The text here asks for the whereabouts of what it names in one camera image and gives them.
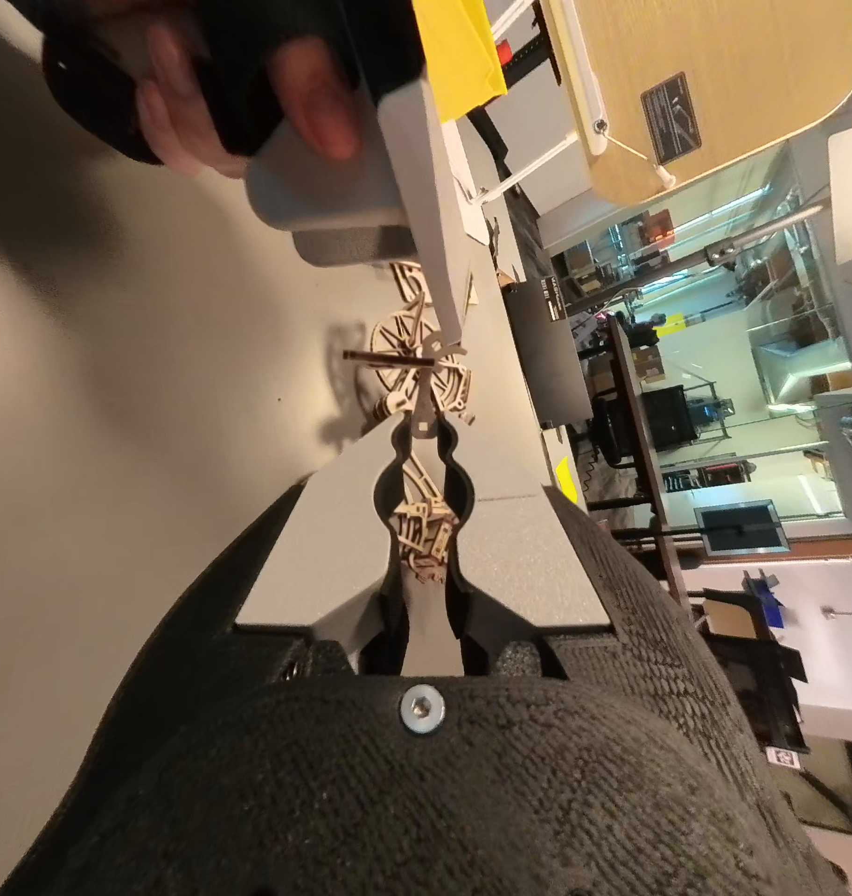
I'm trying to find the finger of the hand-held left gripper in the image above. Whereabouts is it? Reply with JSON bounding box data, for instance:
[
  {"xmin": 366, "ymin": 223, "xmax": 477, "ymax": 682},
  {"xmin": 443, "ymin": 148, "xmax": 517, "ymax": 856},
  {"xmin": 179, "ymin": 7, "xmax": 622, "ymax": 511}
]
[{"xmin": 378, "ymin": 76, "xmax": 475, "ymax": 345}]

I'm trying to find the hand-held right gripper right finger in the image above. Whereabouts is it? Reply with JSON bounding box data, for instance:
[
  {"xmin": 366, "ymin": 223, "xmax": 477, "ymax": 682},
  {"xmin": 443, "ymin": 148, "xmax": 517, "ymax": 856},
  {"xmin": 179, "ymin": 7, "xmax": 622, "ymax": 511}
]
[{"xmin": 432, "ymin": 418, "xmax": 617, "ymax": 675}]

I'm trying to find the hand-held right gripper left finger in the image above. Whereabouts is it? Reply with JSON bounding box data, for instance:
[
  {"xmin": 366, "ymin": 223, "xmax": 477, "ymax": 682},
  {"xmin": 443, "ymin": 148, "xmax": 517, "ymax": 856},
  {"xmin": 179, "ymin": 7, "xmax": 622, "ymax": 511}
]
[{"xmin": 236, "ymin": 416, "xmax": 410, "ymax": 675}]

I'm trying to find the forked wooden model part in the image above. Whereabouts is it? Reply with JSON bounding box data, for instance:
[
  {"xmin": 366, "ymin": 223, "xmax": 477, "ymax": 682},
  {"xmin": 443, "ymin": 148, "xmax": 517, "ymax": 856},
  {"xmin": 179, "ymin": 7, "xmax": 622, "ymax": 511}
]
[{"xmin": 404, "ymin": 360, "xmax": 447, "ymax": 442}]

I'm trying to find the wooden bicycle model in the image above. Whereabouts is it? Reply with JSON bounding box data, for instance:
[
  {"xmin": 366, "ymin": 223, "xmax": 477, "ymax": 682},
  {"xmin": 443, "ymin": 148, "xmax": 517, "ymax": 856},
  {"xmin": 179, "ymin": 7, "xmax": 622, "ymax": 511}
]
[{"xmin": 366, "ymin": 260, "xmax": 477, "ymax": 592}]

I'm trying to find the person's left hand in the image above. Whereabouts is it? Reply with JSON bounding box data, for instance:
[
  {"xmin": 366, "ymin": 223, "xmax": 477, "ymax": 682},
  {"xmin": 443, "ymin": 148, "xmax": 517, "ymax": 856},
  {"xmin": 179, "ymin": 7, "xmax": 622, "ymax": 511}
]
[{"xmin": 135, "ymin": 14, "xmax": 364, "ymax": 179}]

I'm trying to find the yellow plastic bin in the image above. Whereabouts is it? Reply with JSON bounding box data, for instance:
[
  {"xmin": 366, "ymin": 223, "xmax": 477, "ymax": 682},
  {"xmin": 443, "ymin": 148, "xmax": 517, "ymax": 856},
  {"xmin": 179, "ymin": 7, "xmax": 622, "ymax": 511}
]
[{"xmin": 412, "ymin": 0, "xmax": 509, "ymax": 123}]

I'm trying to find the white stand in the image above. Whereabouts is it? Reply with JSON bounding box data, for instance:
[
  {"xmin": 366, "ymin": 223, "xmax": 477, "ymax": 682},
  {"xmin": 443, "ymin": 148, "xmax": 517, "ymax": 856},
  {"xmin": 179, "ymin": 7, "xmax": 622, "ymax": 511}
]
[{"xmin": 440, "ymin": 0, "xmax": 679, "ymax": 246}]

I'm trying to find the black flat box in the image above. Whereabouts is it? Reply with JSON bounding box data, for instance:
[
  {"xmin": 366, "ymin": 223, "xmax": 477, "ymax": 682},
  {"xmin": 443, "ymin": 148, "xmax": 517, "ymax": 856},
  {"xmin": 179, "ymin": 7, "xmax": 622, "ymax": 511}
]
[{"xmin": 502, "ymin": 279, "xmax": 596, "ymax": 431}]

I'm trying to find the grey framed panel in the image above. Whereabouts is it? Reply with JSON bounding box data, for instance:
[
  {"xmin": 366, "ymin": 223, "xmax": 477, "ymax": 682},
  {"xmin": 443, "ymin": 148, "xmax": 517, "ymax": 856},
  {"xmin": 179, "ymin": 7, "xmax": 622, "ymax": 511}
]
[{"xmin": 692, "ymin": 498, "xmax": 792, "ymax": 557}]

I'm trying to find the small blue object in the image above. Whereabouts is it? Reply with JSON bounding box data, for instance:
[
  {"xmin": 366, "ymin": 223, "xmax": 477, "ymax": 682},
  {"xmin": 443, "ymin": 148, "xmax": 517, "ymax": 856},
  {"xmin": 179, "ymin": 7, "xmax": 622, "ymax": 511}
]
[{"xmin": 741, "ymin": 570, "xmax": 785, "ymax": 626}]

